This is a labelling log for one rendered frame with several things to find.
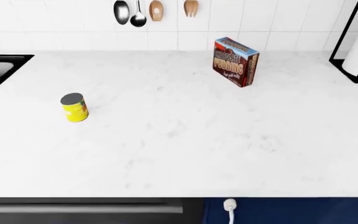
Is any blue cabinet door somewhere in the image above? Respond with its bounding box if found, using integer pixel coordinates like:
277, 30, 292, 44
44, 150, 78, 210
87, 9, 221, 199
202, 197, 358, 224

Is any chocolate pudding box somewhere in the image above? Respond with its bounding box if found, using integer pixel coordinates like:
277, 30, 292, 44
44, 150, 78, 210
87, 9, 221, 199
211, 36, 260, 88

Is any metal ladle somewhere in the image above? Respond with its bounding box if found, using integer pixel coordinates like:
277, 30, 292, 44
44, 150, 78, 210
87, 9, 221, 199
130, 0, 147, 28

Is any wooden slotted spoon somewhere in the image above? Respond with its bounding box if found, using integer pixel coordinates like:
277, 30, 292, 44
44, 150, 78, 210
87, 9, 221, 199
149, 0, 164, 22

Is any yellow labelled tin can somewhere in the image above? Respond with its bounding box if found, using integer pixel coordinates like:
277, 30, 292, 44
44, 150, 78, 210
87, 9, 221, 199
60, 92, 90, 123

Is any wooden fork spatula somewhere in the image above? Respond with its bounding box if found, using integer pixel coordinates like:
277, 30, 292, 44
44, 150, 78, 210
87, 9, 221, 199
183, 0, 199, 18

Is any large metal spoon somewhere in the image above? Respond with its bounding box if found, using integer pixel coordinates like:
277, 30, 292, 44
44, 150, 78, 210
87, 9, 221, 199
113, 0, 131, 26

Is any black dishwasher front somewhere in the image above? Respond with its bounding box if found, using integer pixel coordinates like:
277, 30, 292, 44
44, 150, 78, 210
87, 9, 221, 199
0, 197, 205, 224

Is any black paper towel holder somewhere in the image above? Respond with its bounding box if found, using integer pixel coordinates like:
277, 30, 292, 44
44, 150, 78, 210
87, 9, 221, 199
328, 0, 358, 84

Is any white cabinet door handle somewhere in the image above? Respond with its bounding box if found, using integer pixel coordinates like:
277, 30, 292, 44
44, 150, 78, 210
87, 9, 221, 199
223, 198, 237, 224

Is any grey dishwasher handle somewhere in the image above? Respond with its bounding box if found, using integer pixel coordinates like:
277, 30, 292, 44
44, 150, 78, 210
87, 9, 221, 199
0, 202, 183, 215

